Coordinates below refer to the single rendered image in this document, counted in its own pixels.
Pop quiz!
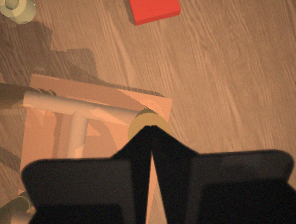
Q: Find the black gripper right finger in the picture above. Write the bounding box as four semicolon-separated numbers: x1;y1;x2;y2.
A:
151;125;294;224

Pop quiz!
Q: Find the beige roll of masking tape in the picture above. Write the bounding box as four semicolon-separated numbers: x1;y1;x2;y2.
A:
0;0;36;24

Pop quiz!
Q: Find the red rectangular block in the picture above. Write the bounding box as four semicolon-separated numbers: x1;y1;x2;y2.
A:
129;0;181;26

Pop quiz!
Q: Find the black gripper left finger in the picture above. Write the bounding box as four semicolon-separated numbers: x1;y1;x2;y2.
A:
21;125;152;224

